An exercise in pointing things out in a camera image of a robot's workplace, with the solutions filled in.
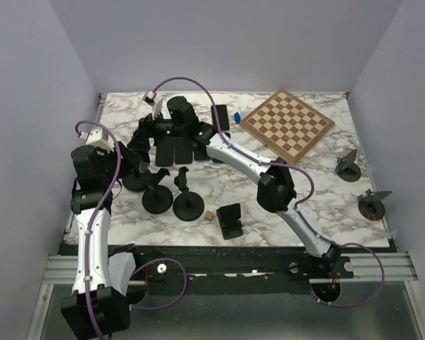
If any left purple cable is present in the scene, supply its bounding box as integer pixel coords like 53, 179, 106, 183
74, 120, 189, 337

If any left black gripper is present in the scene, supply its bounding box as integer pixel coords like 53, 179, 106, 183
97, 140, 142, 183

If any brown wooden cube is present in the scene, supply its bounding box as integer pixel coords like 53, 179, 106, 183
205, 211, 214, 221

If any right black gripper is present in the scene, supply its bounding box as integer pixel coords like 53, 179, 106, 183
127, 108, 185, 154

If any purple cable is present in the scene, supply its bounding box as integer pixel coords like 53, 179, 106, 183
152, 76, 386, 308
74, 120, 189, 337

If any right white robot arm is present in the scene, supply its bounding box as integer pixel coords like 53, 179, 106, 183
128, 91, 341, 278

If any aluminium extrusion rail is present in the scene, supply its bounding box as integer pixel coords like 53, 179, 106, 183
42, 253, 418, 285

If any round stand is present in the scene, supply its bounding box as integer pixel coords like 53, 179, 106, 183
142, 168, 174, 215
335, 149, 362, 182
122, 169, 152, 193
173, 166, 205, 222
357, 189, 392, 221

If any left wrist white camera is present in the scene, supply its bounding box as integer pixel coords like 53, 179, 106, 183
86, 127, 115, 152

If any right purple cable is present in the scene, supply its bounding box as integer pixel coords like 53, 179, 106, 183
152, 76, 386, 308

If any black folding phone stand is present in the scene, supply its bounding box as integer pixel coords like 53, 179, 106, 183
216, 203, 243, 240

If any wooden chessboard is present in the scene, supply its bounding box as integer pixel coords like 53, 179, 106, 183
240, 89, 334, 164

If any blue plastic cap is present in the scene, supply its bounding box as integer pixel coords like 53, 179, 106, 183
234, 112, 242, 124

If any black phone blue edge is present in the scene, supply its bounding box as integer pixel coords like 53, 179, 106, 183
212, 132, 231, 164

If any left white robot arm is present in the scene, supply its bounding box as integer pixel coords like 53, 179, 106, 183
61, 143, 143, 339

